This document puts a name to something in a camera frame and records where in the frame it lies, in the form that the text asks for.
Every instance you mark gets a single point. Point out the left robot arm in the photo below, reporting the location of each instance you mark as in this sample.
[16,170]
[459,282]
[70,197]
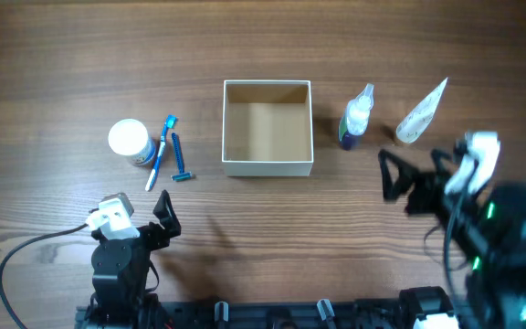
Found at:
[121,264]

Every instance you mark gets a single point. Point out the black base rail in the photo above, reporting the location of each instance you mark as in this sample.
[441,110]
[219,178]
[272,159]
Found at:
[379,313]

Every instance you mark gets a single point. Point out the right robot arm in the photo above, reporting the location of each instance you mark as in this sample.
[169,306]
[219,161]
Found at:
[492,236]

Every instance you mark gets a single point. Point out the white cardboard box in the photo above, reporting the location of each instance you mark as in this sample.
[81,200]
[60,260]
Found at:
[267,128]

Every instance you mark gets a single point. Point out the blue disposable razor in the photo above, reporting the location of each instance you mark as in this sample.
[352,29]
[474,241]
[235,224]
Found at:
[182,174]

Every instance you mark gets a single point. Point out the cotton swab tub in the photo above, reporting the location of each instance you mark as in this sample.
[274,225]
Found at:
[131,139]

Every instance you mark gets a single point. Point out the blue white toothbrush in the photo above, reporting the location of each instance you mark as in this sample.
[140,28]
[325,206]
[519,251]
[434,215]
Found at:
[169,124]

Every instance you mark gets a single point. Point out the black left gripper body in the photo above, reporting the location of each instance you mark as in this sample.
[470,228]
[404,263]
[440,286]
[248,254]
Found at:
[152,238]

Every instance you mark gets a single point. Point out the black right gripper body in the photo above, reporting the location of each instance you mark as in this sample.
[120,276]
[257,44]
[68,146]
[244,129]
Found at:
[427,197]

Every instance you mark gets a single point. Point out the clear spray bottle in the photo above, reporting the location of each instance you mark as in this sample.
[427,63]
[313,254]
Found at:
[354,121]

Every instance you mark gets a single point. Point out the white leaf-print tube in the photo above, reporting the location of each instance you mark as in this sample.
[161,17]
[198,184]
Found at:
[417,120]

